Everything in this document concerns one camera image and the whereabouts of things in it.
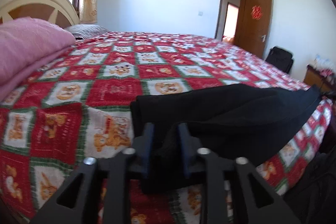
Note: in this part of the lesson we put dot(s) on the wooden side cabinet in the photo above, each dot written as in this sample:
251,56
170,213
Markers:
313,77

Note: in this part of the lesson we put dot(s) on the red double happiness sticker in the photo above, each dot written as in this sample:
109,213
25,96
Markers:
256,12

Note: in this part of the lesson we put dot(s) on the black suitcase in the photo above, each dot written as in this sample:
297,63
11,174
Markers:
281,59

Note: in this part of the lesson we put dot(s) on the brown wooden door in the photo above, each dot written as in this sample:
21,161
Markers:
251,34

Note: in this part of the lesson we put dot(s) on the pink folded blanket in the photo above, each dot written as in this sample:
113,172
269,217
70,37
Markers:
25,44

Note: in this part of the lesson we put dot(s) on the cream wooden headboard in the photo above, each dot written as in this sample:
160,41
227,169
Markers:
59,12

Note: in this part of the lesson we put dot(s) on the red patchwork bear bedspread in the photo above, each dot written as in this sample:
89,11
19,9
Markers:
77,105

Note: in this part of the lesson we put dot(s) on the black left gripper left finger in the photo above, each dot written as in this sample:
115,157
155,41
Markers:
77,199

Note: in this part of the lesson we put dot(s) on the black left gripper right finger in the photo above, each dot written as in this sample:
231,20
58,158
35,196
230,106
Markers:
230,183

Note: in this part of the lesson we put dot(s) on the grey striped pillow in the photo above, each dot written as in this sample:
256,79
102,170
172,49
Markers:
86,31

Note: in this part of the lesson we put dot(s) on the black pants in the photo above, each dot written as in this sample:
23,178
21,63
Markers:
232,121

